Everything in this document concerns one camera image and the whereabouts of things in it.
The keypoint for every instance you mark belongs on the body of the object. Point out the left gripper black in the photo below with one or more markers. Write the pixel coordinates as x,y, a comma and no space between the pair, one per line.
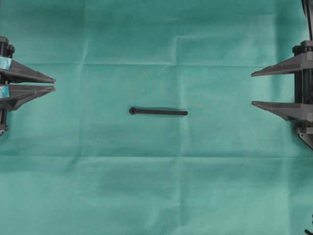
12,97

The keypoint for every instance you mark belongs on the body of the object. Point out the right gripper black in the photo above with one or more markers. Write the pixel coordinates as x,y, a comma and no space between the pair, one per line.
302,110

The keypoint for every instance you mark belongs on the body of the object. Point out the green table cloth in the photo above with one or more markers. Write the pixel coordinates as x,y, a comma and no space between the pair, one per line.
150,129

